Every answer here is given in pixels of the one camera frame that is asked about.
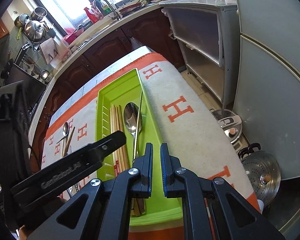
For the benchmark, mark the black stove splash guard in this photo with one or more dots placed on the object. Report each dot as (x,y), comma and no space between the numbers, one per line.
(27,90)

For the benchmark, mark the hanging steel pots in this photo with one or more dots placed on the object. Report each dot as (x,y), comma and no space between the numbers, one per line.
(35,30)

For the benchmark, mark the window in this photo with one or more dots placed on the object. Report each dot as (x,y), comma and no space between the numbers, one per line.
(77,0)

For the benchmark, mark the red spray bottle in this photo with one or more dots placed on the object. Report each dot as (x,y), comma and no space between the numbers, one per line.
(89,16)

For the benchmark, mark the steel pot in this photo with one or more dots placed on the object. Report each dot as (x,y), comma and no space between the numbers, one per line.
(21,20)
(37,13)

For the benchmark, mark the wooden cutting board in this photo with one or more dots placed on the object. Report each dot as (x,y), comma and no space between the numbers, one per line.
(52,50)

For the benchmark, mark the pressure cooker lid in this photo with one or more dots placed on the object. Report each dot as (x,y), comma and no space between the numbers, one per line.
(227,125)

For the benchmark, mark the red basin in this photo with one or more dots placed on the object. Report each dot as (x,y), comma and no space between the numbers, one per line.
(71,37)

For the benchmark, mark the large steel spoon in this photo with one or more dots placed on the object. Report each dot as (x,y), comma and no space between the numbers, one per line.
(131,120)

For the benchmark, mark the pink container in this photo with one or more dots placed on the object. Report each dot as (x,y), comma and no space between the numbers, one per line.
(65,56)

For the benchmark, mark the hanging plastic bag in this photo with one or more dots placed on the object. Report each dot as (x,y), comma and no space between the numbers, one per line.
(136,45)

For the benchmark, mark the green bottle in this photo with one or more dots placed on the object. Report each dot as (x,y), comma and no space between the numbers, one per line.
(105,8)

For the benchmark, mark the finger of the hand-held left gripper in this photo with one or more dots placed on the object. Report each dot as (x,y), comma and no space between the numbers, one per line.
(110,142)

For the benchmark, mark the steel steamer pot lid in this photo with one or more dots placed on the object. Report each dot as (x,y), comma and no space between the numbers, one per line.
(262,175)

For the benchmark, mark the grey cabinet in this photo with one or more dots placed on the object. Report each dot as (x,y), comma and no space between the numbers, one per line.
(197,35)

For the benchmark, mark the dark wooden base cabinets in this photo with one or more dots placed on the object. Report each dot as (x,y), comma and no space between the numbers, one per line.
(102,50)

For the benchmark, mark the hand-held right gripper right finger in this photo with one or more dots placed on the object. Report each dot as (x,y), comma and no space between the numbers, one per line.
(164,165)

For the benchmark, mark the green plastic tray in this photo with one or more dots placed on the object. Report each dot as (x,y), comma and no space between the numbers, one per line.
(125,87)

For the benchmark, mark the wooden chopstick with banded end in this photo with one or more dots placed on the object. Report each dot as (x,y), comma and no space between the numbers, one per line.
(112,120)
(120,118)
(115,120)

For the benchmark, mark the grey refrigerator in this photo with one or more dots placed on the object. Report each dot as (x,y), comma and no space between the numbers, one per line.
(277,92)

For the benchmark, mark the steel faucet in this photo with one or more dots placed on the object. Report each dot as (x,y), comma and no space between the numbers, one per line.
(115,12)

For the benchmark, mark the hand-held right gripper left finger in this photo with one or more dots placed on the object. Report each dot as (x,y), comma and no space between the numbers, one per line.
(150,162)

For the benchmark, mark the small steel kettle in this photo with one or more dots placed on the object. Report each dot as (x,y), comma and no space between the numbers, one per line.
(45,74)

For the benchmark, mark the red pan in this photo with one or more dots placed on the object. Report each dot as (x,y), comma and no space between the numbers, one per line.
(131,7)

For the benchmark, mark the white kitchen countertop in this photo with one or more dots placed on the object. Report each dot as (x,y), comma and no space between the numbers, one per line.
(90,42)

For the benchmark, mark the orange and beige printed blanket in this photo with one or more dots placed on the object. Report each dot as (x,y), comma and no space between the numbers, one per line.
(190,135)

